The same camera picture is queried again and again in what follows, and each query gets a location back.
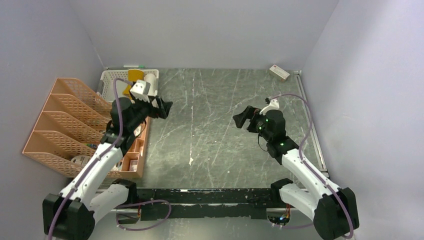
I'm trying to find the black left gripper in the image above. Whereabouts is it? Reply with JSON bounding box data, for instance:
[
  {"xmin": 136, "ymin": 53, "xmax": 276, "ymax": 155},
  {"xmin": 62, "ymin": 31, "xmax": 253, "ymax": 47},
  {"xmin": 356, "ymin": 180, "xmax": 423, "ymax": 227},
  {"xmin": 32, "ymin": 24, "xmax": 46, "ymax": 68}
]
[{"xmin": 127, "ymin": 94, "xmax": 172, "ymax": 132}]

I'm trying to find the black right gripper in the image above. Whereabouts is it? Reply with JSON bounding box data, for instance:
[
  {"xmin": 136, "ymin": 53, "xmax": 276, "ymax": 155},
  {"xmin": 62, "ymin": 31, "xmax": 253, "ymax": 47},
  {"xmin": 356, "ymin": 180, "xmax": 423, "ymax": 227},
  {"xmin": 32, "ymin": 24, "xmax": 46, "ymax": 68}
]
[{"xmin": 233, "ymin": 105, "xmax": 272, "ymax": 142}]

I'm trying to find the yellow grey patterned towel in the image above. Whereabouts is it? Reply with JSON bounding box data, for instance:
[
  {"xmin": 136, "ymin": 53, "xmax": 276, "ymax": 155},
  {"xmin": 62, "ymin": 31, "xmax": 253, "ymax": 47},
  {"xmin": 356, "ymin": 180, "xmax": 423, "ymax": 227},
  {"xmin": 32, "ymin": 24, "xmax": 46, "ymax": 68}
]
[{"xmin": 122, "ymin": 68, "xmax": 145, "ymax": 98}]

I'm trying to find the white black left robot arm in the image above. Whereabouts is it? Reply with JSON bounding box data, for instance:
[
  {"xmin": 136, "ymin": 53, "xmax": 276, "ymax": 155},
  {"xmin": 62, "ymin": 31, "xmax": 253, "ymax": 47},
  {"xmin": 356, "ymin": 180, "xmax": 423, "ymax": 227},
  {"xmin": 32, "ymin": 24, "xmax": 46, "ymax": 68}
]
[{"xmin": 42, "ymin": 96, "xmax": 173, "ymax": 240}]

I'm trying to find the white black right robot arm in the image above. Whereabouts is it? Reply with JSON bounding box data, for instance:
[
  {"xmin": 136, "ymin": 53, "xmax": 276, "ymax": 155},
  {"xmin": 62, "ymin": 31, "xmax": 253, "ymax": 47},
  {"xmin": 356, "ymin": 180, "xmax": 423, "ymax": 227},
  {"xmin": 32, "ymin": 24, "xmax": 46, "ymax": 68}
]
[{"xmin": 232, "ymin": 105, "xmax": 360, "ymax": 240}]

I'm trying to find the white green marker pen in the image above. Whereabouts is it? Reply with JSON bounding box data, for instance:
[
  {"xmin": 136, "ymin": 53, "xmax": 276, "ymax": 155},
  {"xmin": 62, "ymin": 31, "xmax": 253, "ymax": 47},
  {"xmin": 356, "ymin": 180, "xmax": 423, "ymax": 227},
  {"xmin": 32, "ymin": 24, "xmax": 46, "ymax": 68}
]
[{"xmin": 123, "ymin": 64, "xmax": 145, "ymax": 69}]

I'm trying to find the white red small box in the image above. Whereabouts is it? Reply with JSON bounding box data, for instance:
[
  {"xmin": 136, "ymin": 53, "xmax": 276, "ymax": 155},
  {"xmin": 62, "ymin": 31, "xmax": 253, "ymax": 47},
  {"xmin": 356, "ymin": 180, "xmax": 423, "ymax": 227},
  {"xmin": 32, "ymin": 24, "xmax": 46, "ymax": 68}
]
[{"xmin": 268, "ymin": 64, "xmax": 290, "ymax": 82}]

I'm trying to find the white perforated plastic basket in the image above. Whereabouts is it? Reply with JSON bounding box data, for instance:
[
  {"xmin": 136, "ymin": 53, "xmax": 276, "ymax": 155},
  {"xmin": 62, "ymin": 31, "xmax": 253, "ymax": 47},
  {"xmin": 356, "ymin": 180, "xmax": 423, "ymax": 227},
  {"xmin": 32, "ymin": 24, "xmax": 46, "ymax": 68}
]
[{"xmin": 96, "ymin": 68, "xmax": 159, "ymax": 103}]

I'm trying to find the orange compartment organiser tray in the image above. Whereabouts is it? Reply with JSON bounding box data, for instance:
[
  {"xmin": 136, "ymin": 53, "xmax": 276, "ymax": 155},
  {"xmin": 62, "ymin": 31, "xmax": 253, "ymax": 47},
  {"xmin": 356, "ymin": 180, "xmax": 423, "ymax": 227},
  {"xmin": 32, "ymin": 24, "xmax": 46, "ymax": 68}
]
[{"xmin": 107, "ymin": 117, "xmax": 151, "ymax": 179}]

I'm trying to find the orange mesh file rack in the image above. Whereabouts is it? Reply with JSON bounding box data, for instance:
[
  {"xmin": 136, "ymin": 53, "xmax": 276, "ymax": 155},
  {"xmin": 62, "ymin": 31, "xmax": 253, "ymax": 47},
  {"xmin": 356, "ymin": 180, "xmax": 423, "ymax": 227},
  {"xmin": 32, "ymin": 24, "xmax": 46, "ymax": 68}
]
[{"xmin": 22, "ymin": 78, "xmax": 112, "ymax": 177}]

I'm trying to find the white packet in file rack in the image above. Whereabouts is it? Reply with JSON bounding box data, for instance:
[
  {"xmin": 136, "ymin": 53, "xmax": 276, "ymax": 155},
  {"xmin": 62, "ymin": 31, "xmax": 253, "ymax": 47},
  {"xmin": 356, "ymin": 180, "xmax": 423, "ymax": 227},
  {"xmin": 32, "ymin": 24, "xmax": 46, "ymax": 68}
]
[{"xmin": 70, "ymin": 155, "xmax": 91, "ymax": 167}]

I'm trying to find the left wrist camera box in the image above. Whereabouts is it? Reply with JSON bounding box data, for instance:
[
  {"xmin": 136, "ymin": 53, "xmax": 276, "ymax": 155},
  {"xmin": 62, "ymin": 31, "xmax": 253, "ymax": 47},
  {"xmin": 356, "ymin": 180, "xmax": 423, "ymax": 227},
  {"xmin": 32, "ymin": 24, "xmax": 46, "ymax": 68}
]
[{"xmin": 129, "ymin": 79, "xmax": 158, "ymax": 102}]

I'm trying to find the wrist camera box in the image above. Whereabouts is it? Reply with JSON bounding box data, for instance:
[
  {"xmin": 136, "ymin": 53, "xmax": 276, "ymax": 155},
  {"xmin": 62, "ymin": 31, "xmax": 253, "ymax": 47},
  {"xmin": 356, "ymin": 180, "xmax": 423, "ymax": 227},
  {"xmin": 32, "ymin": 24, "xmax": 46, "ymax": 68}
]
[
  {"xmin": 129, "ymin": 79, "xmax": 158, "ymax": 102},
  {"xmin": 259, "ymin": 97, "xmax": 280, "ymax": 116}
]

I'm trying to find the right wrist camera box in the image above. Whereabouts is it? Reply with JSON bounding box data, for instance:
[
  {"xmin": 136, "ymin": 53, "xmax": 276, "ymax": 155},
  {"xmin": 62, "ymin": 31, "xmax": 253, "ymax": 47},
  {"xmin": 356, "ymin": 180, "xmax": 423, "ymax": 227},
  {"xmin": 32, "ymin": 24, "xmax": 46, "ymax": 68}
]
[{"xmin": 259, "ymin": 97, "xmax": 280, "ymax": 116}]

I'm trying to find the aluminium frame rail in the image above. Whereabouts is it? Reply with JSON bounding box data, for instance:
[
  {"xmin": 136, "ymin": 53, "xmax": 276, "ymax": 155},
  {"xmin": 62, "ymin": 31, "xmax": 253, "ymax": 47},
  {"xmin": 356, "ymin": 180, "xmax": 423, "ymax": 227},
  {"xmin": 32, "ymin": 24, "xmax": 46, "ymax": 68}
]
[{"xmin": 44, "ymin": 188, "xmax": 357, "ymax": 240}]

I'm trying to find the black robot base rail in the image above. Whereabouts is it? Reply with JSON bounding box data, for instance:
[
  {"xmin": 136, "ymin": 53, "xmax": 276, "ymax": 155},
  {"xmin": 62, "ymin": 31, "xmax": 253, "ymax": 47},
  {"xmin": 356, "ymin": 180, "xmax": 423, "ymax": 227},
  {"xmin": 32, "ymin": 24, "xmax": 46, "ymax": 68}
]
[{"xmin": 109, "ymin": 187, "xmax": 302, "ymax": 221}]

